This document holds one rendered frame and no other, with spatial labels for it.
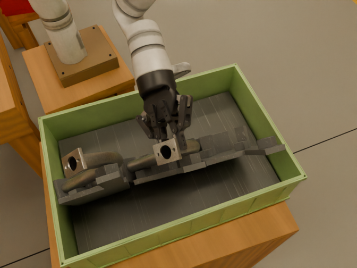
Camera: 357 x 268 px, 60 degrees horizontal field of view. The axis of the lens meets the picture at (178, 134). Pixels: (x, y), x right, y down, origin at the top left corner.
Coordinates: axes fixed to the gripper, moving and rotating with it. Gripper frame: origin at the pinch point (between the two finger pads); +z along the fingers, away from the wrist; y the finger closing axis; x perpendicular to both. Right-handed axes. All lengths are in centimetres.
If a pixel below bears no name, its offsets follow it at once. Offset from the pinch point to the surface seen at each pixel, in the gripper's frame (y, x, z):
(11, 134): -68, 4, -21
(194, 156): 1.3, 4.1, 2.9
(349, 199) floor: -4, 148, 45
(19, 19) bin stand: -81, 22, -75
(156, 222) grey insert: -23.4, 14.6, 16.4
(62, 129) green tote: -44.8, 7.4, -16.0
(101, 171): -11.2, -8.9, 1.1
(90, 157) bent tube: -10.4, -11.3, -1.8
